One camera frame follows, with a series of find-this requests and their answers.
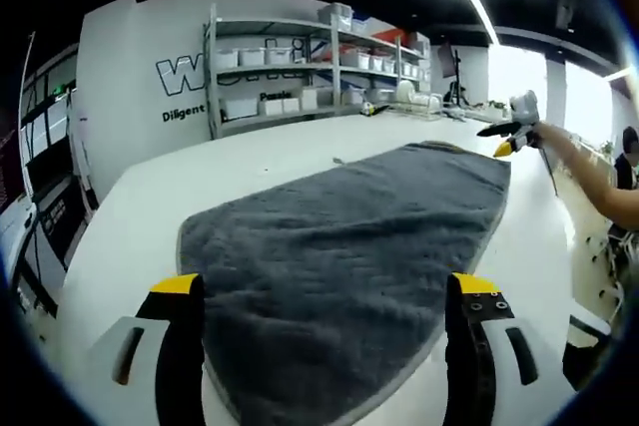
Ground black monitor on stand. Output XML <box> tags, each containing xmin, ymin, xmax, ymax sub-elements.
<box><xmin>437</xmin><ymin>41</ymin><xmax>463</xmax><ymax>81</ymax></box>

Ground grey metal shelving rack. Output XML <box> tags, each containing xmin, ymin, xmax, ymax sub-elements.
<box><xmin>202</xmin><ymin>2</ymin><xmax>433</xmax><ymax>141</ymax></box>

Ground white perforated desk panel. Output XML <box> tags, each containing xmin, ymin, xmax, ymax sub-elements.
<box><xmin>568</xmin><ymin>206</ymin><xmax>625</xmax><ymax>322</ymax></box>

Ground person's right hand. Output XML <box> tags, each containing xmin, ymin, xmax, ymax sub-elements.
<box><xmin>529</xmin><ymin>122</ymin><xmax>555</xmax><ymax>149</ymax></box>

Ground grey plush towel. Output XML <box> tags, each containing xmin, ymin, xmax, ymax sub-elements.
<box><xmin>177</xmin><ymin>139</ymin><xmax>513</xmax><ymax>426</ymax></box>

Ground dark thin cable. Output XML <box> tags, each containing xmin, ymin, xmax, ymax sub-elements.
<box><xmin>541</xmin><ymin>146</ymin><xmax>560</xmax><ymax>197</ymax></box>

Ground rows of white storage bins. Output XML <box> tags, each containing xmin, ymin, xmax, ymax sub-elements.
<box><xmin>214</xmin><ymin>2</ymin><xmax>430</xmax><ymax>121</ymax></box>

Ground black cabinet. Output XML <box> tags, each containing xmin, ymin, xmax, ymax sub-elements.
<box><xmin>34</xmin><ymin>181</ymin><xmax>96</xmax><ymax>272</ymax></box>

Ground wire dish rack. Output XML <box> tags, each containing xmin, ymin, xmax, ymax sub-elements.
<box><xmin>386</xmin><ymin>80</ymin><xmax>445</xmax><ymax>122</ymax></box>

